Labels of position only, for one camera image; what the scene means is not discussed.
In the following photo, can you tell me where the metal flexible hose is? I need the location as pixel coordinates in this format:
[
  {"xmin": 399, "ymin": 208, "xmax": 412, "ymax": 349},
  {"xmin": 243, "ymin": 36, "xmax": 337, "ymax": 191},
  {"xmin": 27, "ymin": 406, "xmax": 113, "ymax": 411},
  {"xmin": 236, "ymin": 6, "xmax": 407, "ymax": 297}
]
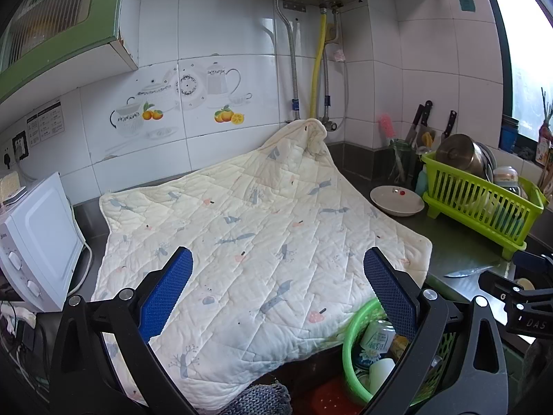
[
  {"xmin": 322, "ymin": 58, "xmax": 333, "ymax": 124},
  {"xmin": 273, "ymin": 0, "xmax": 301, "ymax": 121}
]

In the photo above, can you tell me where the red plastic stool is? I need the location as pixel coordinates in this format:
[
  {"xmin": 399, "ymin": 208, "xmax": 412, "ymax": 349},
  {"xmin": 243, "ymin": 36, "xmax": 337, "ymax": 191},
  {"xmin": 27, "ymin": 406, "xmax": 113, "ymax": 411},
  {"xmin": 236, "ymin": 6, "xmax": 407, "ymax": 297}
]
[{"xmin": 298, "ymin": 376, "xmax": 368, "ymax": 415}]

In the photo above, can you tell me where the white bowl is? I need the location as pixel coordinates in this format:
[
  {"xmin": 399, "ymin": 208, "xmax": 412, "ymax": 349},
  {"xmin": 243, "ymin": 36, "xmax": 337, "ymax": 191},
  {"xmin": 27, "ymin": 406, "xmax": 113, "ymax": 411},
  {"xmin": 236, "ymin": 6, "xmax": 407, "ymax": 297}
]
[{"xmin": 370, "ymin": 185, "xmax": 425, "ymax": 218}]

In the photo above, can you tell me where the beige mesh cover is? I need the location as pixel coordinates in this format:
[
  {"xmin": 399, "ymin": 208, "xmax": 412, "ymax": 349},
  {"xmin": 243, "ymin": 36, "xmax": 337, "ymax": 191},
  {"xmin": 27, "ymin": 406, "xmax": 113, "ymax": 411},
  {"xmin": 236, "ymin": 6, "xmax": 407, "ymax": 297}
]
[{"xmin": 0, "ymin": 170, "xmax": 27, "ymax": 206}]

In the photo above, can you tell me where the pink brush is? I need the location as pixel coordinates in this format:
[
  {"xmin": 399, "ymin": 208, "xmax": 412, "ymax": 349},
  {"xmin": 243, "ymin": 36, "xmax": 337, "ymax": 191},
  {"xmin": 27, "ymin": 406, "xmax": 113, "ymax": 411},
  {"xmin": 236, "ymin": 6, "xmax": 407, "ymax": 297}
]
[{"xmin": 378, "ymin": 113, "xmax": 396, "ymax": 139}]

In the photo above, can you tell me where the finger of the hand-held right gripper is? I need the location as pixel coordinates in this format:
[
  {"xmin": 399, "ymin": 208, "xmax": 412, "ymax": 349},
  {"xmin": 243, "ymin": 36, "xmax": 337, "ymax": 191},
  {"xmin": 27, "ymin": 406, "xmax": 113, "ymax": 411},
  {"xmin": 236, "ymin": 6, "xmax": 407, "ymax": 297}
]
[
  {"xmin": 512, "ymin": 251, "xmax": 553, "ymax": 274},
  {"xmin": 479, "ymin": 270, "xmax": 553, "ymax": 338}
]

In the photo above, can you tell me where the steel kitchen knife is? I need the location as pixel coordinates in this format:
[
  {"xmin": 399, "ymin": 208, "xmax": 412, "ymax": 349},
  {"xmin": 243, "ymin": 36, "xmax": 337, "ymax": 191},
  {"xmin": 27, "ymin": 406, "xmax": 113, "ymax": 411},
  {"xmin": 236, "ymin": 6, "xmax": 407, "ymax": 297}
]
[{"xmin": 444, "ymin": 265, "xmax": 502, "ymax": 278}]

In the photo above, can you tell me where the black handle knife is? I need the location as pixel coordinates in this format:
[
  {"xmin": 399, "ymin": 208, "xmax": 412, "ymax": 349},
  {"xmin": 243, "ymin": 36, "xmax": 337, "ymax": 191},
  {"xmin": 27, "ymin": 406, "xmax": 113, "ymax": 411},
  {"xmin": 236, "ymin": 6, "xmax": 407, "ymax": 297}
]
[
  {"xmin": 404, "ymin": 101, "xmax": 433, "ymax": 145},
  {"xmin": 441, "ymin": 110, "xmax": 458, "ymax": 139}
]

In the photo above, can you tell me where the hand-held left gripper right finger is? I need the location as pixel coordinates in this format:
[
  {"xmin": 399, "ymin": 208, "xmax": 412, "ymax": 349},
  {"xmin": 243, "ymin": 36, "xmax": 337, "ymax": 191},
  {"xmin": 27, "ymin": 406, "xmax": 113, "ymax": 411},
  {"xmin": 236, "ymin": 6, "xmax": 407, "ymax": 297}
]
[{"xmin": 363, "ymin": 246, "xmax": 510, "ymax": 415}]

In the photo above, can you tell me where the metal pot lid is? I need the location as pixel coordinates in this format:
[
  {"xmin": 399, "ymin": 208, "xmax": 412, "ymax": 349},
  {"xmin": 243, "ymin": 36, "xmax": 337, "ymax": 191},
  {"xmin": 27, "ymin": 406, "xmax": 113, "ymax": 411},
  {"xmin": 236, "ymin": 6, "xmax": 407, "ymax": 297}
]
[{"xmin": 435, "ymin": 134, "xmax": 493, "ymax": 182}]

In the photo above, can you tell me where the cream quilted printed blanket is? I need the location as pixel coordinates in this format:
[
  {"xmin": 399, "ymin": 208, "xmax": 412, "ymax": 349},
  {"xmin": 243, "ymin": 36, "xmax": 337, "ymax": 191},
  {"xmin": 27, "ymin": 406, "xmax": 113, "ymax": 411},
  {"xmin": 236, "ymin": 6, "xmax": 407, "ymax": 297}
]
[{"xmin": 93, "ymin": 118, "xmax": 433, "ymax": 411}]

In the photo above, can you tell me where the grey knitted cloth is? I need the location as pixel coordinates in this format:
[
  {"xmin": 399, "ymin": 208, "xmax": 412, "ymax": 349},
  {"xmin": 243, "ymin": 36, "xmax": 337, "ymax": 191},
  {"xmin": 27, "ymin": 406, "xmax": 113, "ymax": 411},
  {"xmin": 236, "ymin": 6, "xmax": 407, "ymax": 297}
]
[{"xmin": 220, "ymin": 380, "xmax": 292, "ymax": 415}]

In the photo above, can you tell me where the yellow gas hose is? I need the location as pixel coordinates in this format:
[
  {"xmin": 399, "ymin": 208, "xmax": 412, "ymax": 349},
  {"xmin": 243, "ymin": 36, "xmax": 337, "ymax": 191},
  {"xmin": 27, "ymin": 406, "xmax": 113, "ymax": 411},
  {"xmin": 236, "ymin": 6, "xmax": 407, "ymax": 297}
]
[{"xmin": 309, "ymin": 6, "xmax": 328, "ymax": 121}]

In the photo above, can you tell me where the printed instruction sticker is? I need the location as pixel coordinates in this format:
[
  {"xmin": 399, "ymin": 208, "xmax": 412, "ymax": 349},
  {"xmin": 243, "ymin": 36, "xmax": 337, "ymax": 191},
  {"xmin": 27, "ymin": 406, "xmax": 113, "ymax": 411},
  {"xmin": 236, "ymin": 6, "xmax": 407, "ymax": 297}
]
[{"xmin": 26, "ymin": 101, "xmax": 65, "ymax": 145}]

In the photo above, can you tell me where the white power cable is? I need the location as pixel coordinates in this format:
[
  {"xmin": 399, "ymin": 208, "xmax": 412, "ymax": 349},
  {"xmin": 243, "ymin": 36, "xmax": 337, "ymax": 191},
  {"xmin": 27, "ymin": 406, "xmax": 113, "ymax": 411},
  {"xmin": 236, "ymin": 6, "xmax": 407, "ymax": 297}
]
[{"xmin": 69, "ymin": 240, "xmax": 93, "ymax": 295}]

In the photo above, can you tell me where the blue lidded jar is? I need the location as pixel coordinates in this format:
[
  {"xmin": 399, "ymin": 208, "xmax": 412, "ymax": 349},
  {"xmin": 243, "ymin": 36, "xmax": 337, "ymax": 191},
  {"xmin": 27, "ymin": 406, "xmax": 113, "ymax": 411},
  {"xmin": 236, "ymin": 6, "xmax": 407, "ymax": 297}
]
[{"xmin": 499, "ymin": 114, "xmax": 520, "ymax": 153}]

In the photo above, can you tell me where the green wall cabinet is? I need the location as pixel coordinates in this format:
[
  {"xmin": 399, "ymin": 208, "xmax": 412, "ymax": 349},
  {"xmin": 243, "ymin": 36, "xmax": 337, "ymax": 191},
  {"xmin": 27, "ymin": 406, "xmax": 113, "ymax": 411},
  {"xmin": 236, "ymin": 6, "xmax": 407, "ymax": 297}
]
[{"xmin": 0, "ymin": 0, "xmax": 139, "ymax": 104}]

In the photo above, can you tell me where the white drink can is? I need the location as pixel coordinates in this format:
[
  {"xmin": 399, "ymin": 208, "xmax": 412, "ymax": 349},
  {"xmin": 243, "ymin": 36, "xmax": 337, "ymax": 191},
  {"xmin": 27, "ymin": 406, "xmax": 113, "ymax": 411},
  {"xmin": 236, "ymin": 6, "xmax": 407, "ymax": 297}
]
[{"xmin": 358, "ymin": 320, "xmax": 396, "ymax": 355}]

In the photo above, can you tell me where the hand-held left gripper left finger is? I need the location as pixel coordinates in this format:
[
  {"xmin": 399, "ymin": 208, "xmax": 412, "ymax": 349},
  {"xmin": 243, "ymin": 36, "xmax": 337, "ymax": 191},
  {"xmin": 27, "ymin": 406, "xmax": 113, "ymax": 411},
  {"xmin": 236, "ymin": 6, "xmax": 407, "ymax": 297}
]
[{"xmin": 49, "ymin": 246, "xmax": 199, "ymax": 415}]

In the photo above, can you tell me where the green plastic dish rack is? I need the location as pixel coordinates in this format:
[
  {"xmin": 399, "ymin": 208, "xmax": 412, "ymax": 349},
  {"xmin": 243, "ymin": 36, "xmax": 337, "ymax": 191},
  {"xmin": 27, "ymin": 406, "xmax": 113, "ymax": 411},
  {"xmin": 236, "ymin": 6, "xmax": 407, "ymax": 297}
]
[{"xmin": 421, "ymin": 152, "xmax": 545, "ymax": 260}]

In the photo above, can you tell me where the glass utensil jar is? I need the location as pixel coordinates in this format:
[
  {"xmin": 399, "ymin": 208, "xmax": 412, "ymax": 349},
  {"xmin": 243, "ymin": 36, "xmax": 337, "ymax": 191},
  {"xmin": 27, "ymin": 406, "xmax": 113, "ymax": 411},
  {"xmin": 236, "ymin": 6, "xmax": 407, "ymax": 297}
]
[{"xmin": 389, "ymin": 138, "xmax": 418, "ymax": 184}]

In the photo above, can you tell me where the white microwave oven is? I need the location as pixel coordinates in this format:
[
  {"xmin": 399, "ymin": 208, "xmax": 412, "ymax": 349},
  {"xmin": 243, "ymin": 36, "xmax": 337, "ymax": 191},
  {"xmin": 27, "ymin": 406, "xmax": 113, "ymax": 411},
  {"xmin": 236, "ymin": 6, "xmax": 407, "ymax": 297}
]
[{"xmin": 0, "ymin": 172, "xmax": 85, "ymax": 312}]

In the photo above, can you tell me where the black wall socket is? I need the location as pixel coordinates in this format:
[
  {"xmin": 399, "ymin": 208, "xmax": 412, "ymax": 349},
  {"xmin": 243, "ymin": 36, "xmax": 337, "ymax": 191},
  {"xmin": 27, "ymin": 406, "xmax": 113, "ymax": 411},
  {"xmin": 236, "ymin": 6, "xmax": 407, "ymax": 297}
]
[{"xmin": 12, "ymin": 130, "xmax": 30, "ymax": 159}]

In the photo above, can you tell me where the green plastic basket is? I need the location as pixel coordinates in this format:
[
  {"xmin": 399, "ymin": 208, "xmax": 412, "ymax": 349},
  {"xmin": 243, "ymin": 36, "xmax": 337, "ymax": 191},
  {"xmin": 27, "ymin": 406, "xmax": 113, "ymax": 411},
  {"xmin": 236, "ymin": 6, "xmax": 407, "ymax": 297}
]
[{"xmin": 342, "ymin": 297, "xmax": 459, "ymax": 407}]

